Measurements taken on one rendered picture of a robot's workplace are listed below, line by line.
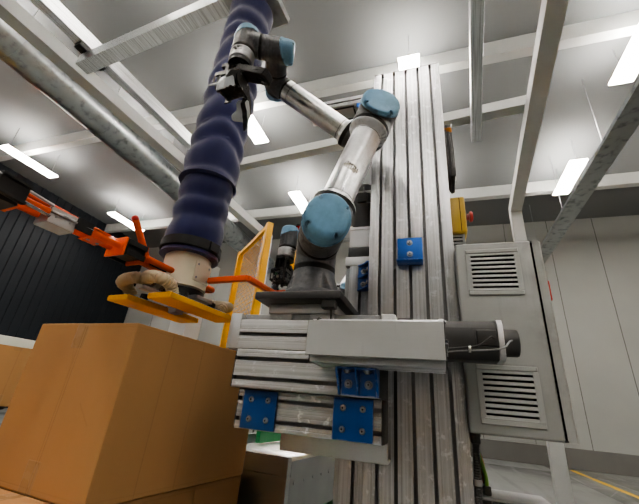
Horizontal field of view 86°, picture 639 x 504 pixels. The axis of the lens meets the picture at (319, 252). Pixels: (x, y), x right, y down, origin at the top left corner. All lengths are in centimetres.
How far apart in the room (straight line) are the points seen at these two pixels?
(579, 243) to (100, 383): 1152
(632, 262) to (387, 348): 1142
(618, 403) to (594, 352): 114
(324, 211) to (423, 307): 40
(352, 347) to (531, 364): 45
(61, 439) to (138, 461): 18
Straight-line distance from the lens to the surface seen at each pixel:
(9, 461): 126
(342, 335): 69
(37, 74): 693
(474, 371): 94
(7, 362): 297
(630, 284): 1172
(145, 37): 297
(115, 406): 100
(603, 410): 1076
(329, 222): 81
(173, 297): 116
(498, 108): 354
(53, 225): 112
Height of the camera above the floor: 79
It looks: 24 degrees up
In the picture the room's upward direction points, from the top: 5 degrees clockwise
